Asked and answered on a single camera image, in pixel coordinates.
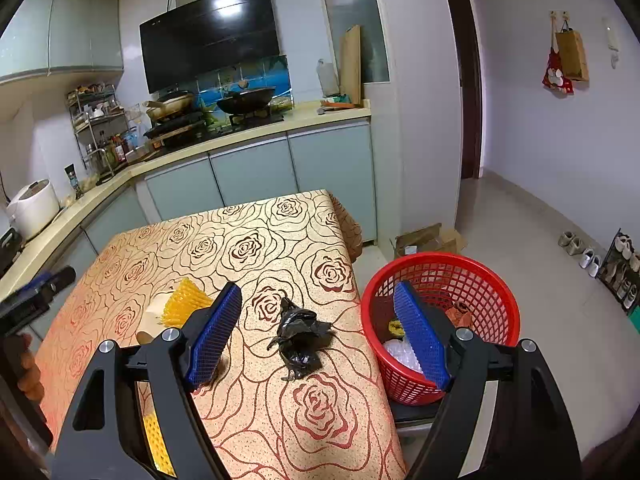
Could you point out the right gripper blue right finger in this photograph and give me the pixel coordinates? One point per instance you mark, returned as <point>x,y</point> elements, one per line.
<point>428,330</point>

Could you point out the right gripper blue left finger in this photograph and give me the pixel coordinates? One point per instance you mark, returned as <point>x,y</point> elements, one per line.
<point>207,333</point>

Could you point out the beige paper bowl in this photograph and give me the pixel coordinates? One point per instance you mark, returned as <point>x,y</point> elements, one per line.
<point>151,324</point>

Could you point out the black plastic bag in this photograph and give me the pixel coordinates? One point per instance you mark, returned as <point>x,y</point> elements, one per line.
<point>300,335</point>

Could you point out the clear plastic bag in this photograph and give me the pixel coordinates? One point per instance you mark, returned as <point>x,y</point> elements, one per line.
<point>402,352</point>

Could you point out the yellow green scrub cloth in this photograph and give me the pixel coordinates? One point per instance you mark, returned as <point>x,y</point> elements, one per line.
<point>395,329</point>

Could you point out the brown paper wrapper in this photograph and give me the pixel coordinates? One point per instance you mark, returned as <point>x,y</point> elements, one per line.
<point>460,315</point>

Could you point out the person's left hand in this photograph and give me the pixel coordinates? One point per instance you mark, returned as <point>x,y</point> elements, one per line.
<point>30,382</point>

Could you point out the white rice cooker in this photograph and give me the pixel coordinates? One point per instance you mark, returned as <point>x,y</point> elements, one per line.
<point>33,208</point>

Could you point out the cardboard box on floor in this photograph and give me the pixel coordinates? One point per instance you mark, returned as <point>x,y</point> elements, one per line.
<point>434,238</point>

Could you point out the rose patterned tablecloth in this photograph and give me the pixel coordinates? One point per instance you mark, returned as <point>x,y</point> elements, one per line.
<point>334,424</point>

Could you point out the yellow foam net sleeve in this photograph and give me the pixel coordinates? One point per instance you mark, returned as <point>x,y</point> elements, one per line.
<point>157,445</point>

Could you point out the metal spice rack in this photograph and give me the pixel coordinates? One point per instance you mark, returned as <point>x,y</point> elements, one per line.
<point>100,127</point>

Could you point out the black gas stove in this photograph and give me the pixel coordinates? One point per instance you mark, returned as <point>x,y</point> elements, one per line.
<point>203,125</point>

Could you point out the shoes on floor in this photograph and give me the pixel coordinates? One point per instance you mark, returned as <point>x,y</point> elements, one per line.
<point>617,269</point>

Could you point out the black wok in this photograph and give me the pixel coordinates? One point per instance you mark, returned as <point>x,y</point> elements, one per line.
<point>247,101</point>

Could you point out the covered frying pan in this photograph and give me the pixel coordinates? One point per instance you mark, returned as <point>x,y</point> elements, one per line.
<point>169,107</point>

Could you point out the red hanging ornament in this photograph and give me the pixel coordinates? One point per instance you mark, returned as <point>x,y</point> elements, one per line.
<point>554,77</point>

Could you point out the black range hood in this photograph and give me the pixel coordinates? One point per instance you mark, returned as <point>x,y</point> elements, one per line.
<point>204,35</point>

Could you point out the wooden cutting board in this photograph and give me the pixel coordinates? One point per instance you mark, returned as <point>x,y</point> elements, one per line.
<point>350,66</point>

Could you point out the brown hanging paper bag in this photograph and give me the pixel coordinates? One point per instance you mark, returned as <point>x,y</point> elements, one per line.
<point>572,52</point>

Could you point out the upper wall cabinets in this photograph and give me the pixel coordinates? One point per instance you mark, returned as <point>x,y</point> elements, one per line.
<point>57,36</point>

